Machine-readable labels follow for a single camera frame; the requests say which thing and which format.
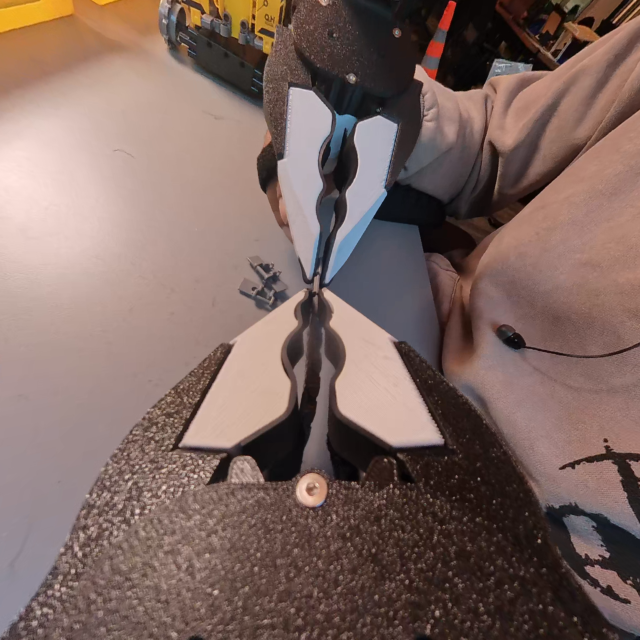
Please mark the grey desk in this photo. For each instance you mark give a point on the grey desk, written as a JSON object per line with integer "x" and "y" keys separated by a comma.
{"x": 125, "y": 175}

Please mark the orange traffic cone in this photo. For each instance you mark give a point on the orange traffic cone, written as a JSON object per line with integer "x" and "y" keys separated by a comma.
{"x": 437, "y": 45}

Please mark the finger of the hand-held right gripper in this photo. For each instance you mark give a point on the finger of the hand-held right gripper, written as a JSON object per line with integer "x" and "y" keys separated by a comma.
{"x": 372, "y": 165}
{"x": 302, "y": 150}

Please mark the beige printed hoodie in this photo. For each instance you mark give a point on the beige printed hoodie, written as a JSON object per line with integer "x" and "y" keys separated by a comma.
{"x": 525, "y": 400}

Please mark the person's right hand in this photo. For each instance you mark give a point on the person's right hand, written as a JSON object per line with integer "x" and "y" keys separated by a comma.
{"x": 275, "y": 205}

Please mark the yellow divided parts bin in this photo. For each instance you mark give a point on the yellow divided parts bin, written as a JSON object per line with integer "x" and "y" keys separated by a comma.
{"x": 30, "y": 15}

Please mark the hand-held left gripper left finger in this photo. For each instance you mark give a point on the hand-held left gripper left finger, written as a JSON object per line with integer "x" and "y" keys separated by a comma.
{"x": 245, "y": 390}

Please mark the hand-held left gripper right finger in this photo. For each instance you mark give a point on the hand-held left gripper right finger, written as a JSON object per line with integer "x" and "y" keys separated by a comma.
{"x": 385, "y": 395}

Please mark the person's right forearm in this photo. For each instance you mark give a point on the person's right forearm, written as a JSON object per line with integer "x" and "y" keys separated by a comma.
{"x": 500, "y": 140}

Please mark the yellow toy robot vehicle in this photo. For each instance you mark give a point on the yellow toy robot vehicle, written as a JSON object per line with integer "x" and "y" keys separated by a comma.
{"x": 235, "y": 30}

